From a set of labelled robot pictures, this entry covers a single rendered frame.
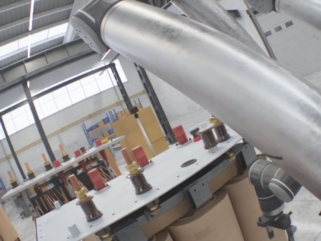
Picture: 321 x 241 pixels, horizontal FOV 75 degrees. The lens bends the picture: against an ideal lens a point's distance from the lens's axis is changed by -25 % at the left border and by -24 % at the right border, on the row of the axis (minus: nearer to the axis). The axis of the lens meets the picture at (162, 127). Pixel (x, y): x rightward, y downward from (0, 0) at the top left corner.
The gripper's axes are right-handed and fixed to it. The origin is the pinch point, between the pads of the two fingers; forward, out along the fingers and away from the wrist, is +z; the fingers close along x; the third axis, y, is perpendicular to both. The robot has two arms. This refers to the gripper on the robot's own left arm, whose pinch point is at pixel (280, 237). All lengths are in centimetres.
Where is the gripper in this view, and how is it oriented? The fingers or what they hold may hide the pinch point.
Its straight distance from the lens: 115.6
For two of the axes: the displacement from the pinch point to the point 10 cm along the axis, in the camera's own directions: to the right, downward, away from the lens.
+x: -3.7, 0.8, 9.3
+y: 8.3, -4.1, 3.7
